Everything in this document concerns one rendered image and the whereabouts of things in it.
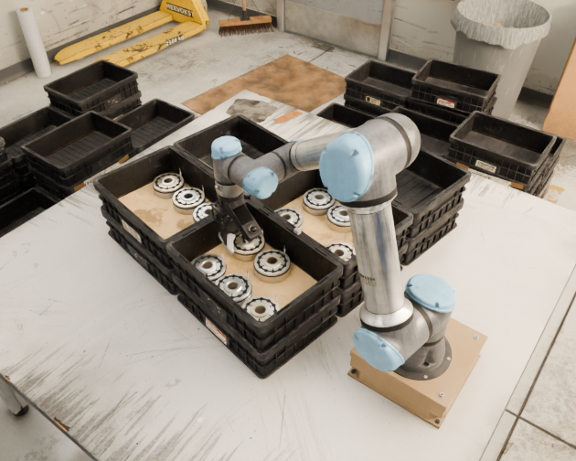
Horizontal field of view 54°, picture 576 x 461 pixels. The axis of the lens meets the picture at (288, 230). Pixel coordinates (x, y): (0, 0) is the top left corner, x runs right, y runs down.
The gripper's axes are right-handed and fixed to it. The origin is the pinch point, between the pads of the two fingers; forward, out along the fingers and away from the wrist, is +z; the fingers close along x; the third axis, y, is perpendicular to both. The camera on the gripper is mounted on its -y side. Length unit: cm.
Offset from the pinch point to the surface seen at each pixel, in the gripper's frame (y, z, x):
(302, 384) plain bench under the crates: -38.7, 15.5, 7.5
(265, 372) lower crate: -31.2, 13.1, 13.8
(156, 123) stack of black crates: 151, 47, -45
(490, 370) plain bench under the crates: -66, 16, -35
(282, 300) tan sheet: -21.6, 2.4, 0.9
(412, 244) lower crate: -27, 5, -45
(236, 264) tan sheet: -2.9, 2.3, 3.1
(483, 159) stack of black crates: 9, 32, -136
